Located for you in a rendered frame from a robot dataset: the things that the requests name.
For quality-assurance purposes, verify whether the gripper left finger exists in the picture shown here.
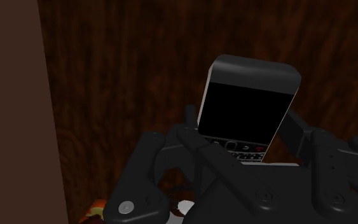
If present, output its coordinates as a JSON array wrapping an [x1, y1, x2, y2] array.
[[102, 104, 280, 224]]

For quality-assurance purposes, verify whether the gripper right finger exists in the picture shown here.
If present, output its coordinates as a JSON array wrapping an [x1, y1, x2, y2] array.
[[278, 109, 358, 218]]

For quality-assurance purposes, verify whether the black phone with keypad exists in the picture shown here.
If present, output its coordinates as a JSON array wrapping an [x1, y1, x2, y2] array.
[[196, 54, 302, 164]]

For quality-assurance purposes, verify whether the white small thing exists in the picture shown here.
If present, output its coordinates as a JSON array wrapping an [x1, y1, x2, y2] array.
[[167, 200, 196, 224]]

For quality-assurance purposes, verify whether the orange red round thing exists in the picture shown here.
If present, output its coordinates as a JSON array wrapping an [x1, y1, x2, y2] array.
[[78, 198, 109, 224]]

